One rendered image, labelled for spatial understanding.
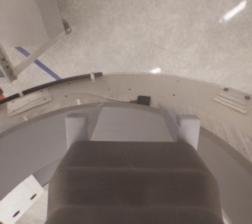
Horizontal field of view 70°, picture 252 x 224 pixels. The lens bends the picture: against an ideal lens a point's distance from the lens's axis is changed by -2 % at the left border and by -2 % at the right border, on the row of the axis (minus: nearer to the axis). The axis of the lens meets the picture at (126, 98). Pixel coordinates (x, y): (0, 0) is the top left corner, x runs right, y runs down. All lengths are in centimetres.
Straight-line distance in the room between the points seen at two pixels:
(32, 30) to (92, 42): 42
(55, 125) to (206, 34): 105
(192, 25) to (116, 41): 50
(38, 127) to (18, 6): 68
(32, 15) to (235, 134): 103
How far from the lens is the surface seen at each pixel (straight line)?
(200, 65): 141
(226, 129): 62
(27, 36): 119
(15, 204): 90
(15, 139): 68
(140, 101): 65
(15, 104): 87
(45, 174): 101
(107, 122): 66
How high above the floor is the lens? 121
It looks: 51 degrees down
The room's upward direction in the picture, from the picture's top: 168 degrees counter-clockwise
